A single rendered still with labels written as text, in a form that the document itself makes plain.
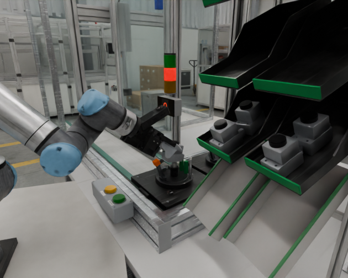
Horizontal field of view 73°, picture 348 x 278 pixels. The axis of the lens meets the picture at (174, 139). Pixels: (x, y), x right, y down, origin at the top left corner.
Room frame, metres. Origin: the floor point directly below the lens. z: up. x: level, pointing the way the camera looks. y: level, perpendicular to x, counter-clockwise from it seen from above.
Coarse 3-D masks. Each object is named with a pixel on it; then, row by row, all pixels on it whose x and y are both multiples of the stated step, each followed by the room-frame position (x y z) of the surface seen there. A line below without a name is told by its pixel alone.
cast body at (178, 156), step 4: (172, 140) 0.79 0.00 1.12; (164, 152) 0.77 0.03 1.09; (176, 152) 0.76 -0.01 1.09; (180, 152) 0.77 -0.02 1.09; (164, 156) 0.76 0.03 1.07; (172, 156) 0.75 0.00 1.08; (176, 156) 0.76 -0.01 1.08; (180, 156) 0.77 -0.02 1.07; (168, 160) 0.74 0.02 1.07; (172, 160) 0.75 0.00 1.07; (176, 160) 0.76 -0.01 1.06; (180, 160) 0.77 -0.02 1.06
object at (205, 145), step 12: (252, 84) 0.65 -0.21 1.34; (240, 96) 0.63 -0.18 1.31; (252, 96) 0.65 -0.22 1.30; (264, 96) 0.67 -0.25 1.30; (276, 96) 0.67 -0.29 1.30; (288, 96) 0.53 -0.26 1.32; (264, 108) 0.63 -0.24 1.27; (276, 108) 0.51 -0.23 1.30; (276, 120) 0.52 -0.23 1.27; (204, 132) 0.59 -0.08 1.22; (264, 132) 0.50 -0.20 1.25; (204, 144) 0.54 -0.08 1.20; (252, 144) 0.49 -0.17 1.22; (228, 156) 0.46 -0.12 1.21; (240, 156) 0.47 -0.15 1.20
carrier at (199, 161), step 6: (198, 156) 1.00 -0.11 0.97; (204, 156) 1.00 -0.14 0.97; (216, 156) 0.95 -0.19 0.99; (192, 162) 0.93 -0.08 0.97; (198, 162) 0.93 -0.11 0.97; (204, 162) 0.93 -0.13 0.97; (210, 162) 0.89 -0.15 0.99; (216, 162) 0.89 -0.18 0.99; (198, 168) 0.88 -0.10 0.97; (204, 168) 0.88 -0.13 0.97; (210, 168) 0.88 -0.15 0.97; (204, 174) 0.85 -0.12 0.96
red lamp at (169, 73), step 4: (164, 68) 1.00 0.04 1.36; (168, 68) 0.98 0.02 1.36; (172, 68) 0.98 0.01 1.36; (164, 72) 1.00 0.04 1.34; (168, 72) 0.98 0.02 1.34; (172, 72) 0.98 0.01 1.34; (164, 76) 1.00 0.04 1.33; (168, 76) 0.98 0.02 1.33; (172, 76) 0.98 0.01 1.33; (164, 80) 1.00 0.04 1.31; (168, 80) 0.98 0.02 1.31; (172, 80) 0.98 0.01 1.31
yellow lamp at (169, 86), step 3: (165, 81) 0.99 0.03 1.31; (168, 81) 0.98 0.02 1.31; (171, 81) 0.98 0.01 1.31; (174, 81) 0.99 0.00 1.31; (165, 84) 0.99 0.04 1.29; (168, 84) 0.98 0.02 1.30; (171, 84) 0.98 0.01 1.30; (174, 84) 0.99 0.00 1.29; (165, 87) 0.99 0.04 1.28; (168, 87) 0.98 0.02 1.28; (171, 87) 0.98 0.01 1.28; (174, 87) 0.99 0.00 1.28; (165, 90) 0.99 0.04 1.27; (168, 90) 0.98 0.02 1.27; (171, 90) 0.98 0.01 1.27; (174, 90) 0.99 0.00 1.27
